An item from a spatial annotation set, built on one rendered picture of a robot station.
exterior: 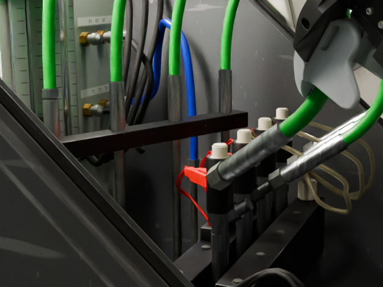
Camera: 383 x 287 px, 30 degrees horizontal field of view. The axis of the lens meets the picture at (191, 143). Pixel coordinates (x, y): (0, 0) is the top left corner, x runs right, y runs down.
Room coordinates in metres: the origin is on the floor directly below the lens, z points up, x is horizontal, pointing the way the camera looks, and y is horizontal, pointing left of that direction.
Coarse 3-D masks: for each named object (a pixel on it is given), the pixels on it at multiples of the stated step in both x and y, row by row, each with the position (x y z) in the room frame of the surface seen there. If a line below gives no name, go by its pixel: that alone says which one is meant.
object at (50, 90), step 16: (48, 0) 0.78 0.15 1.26; (48, 16) 0.78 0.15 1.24; (48, 32) 0.78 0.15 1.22; (48, 48) 0.78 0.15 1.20; (48, 64) 0.78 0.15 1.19; (48, 80) 0.78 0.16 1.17; (48, 96) 0.78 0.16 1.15; (320, 96) 0.53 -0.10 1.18; (304, 112) 0.53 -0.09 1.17; (288, 128) 0.55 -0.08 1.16
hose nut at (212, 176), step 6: (210, 168) 0.61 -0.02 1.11; (216, 168) 0.60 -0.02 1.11; (210, 174) 0.60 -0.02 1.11; (216, 174) 0.60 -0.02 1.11; (210, 180) 0.60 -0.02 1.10; (216, 180) 0.60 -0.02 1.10; (222, 180) 0.59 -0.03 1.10; (210, 186) 0.60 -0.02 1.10; (216, 186) 0.60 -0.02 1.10; (222, 186) 0.60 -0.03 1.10
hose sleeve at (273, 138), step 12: (264, 132) 0.57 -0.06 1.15; (276, 132) 0.55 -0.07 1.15; (252, 144) 0.57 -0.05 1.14; (264, 144) 0.56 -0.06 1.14; (276, 144) 0.55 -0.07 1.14; (240, 156) 0.58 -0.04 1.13; (252, 156) 0.57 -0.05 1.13; (264, 156) 0.57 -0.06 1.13; (228, 168) 0.59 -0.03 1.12; (240, 168) 0.58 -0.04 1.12; (228, 180) 0.59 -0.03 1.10
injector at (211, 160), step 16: (208, 160) 0.70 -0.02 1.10; (224, 160) 0.70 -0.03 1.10; (208, 192) 0.70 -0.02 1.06; (224, 192) 0.70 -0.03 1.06; (208, 208) 0.71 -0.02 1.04; (224, 208) 0.70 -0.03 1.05; (240, 208) 0.70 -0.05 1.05; (224, 224) 0.70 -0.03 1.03; (224, 240) 0.70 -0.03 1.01; (224, 256) 0.70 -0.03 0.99; (224, 272) 0.70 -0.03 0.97
